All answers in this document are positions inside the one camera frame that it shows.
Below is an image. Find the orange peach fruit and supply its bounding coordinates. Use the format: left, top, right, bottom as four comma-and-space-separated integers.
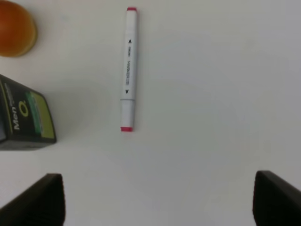
0, 0, 37, 57

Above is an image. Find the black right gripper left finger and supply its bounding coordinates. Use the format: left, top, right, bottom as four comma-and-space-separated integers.
0, 173, 65, 226

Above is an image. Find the black pump bottle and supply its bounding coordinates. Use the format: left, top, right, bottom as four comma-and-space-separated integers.
0, 75, 57, 151

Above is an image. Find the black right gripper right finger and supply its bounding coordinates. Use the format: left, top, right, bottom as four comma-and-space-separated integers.
253, 170, 301, 226

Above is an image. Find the white marker with pink caps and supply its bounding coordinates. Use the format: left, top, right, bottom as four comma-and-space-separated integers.
120, 7, 138, 132

